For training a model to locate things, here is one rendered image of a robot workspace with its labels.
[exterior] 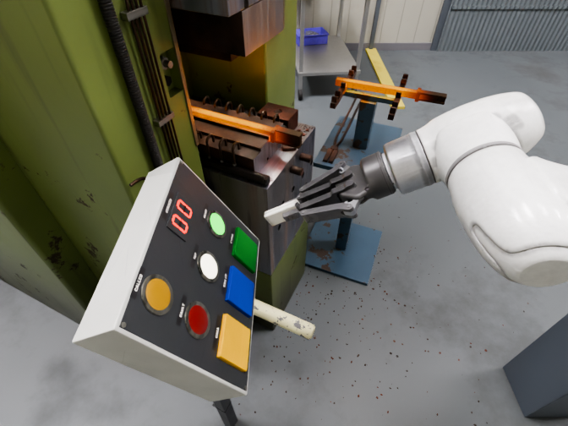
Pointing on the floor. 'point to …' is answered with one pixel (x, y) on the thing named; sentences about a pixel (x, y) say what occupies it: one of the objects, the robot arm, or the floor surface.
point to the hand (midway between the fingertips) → (284, 213)
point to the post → (226, 412)
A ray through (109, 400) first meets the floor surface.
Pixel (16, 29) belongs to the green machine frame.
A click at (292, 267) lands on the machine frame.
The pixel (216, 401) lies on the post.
